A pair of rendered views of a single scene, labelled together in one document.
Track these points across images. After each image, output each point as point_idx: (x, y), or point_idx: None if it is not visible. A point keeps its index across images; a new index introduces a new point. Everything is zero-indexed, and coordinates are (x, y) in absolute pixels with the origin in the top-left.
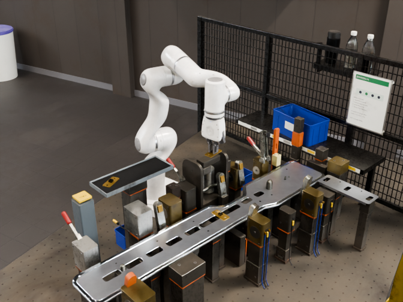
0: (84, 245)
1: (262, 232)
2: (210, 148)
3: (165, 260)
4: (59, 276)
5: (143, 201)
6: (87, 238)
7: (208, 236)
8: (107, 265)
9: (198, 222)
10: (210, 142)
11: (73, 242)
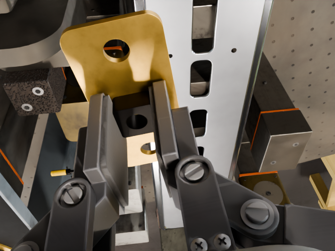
0: (134, 239)
1: None
2: (126, 164)
3: (231, 155)
4: (35, 140)
5: (13, 122)
6: (117, 235)
7: (251, 63)
8: (169, 204)
9: (183, 46)
10: (117, 214)
11: (116, 245)
